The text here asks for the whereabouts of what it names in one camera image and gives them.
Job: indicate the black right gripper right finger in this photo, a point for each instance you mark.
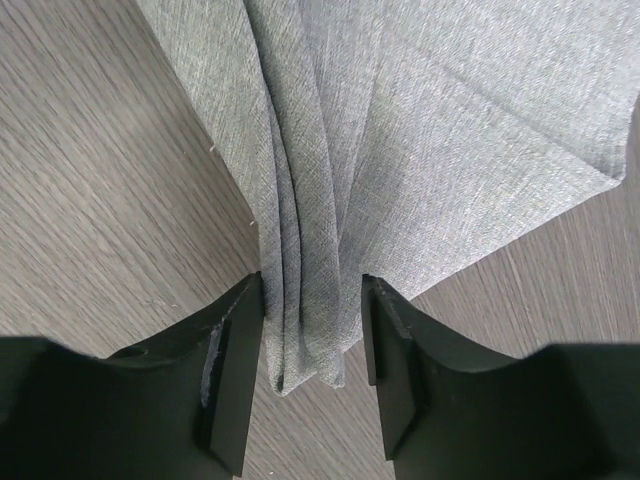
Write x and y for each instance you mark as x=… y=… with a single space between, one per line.
x=451 y=408

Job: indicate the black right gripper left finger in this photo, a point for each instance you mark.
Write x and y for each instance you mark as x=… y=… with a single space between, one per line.
x=176 y=405

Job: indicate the grey cloth napkin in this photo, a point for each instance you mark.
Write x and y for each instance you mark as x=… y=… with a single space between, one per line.
x=402 y=139

